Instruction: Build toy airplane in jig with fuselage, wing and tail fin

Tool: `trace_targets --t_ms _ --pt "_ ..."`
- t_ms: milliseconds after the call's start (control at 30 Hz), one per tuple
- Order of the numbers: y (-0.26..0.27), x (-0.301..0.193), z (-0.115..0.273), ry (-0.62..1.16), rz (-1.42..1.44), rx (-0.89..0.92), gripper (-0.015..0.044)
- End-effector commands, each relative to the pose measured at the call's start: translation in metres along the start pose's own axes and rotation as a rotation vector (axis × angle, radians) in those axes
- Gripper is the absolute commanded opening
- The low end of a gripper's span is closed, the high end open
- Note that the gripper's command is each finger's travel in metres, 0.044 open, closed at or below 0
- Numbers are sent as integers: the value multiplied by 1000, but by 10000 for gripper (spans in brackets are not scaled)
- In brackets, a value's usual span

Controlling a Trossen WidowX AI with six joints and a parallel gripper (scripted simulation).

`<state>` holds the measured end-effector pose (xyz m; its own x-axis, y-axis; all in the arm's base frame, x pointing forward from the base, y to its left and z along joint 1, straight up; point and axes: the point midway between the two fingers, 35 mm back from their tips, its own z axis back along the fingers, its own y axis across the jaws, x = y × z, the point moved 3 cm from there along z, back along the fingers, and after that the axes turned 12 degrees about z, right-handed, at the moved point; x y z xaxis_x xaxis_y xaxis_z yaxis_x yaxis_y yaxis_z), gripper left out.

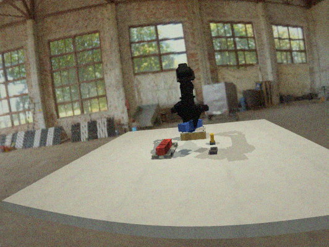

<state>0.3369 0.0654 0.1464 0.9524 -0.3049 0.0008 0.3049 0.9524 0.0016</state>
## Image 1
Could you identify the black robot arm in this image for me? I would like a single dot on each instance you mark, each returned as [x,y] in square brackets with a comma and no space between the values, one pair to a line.
[185,76]

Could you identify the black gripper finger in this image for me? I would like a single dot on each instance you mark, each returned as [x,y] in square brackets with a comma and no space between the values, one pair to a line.
[184,116]
[196,117]

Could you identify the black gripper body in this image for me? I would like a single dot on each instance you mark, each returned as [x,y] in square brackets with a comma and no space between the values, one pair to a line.
[194,108]

